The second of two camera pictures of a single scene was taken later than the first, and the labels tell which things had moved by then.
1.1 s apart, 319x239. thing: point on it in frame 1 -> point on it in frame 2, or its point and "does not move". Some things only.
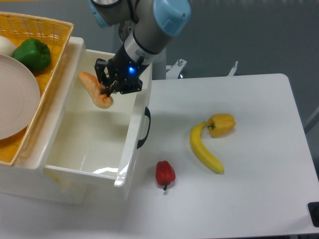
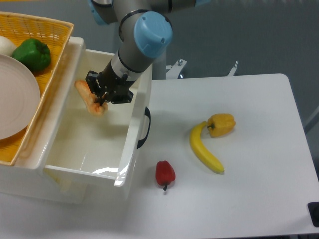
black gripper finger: (112, 88) -> (105, 98)
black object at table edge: (313, 210) does not move
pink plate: (20, 97) does not move
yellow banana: (202, 152) does not move
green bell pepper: (34, 53) does not move
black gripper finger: (106, 90) -> (98, 100)
